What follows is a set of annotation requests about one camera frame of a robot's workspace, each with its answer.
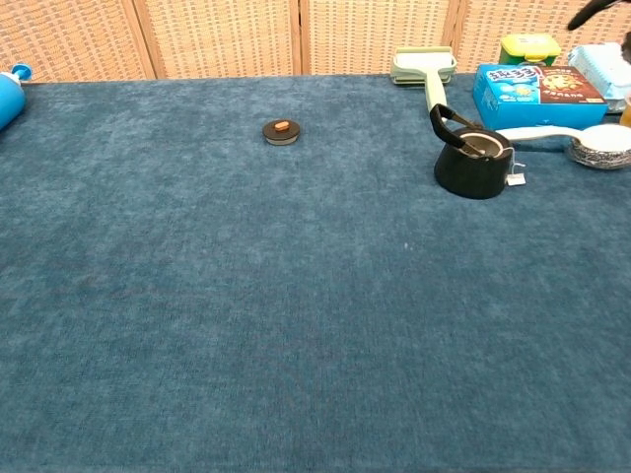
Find pale green lint roller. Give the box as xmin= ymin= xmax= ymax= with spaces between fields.
xmin=391 ymin=46 xmax=458 ymax=117

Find black teapot lid orange knob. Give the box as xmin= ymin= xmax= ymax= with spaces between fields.
xmin=261 ymin=118 xmax=303 ymax=148

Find pyramid tea bag with green tag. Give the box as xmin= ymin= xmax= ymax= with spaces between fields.
xmin=465 ymin=140 xmax=527 ymax=189

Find blue detergent pump bottle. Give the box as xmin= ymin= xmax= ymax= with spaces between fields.
xmin=0 ymin=63 xmax=35 ymax=132

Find black teapot with handle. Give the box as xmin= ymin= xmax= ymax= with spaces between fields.
xmin=429 ymin=103 xmax=515 ymax=201

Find woven rattan folding screen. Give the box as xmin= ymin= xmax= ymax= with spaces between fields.
xmin=0 ymin=0 xmax=631 ymax=85

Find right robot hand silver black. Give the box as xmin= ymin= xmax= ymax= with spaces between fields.
xmin=566 ymin=0 xmax=631 ymax=64

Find blue carpet table cover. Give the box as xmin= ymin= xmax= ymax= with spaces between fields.
xmin=0 ymin=73 xmax=631 ymax=473

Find yellow lidded green container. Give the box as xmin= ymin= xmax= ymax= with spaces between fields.
xmin=499 ymin=33 xmax=562 ymax=67

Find blue and brown cookie box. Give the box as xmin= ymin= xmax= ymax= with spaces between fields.
xmin=472 ymin=63 xmax=609 ymax=132

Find white handled steel wool brush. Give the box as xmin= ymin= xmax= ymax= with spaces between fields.
xmin=497 ymin=123 xmax=631 ymax=171

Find light blue wet wipes pack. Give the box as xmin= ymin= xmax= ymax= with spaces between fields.
xmin=566 ymin=42 xmax=631 ymax=114

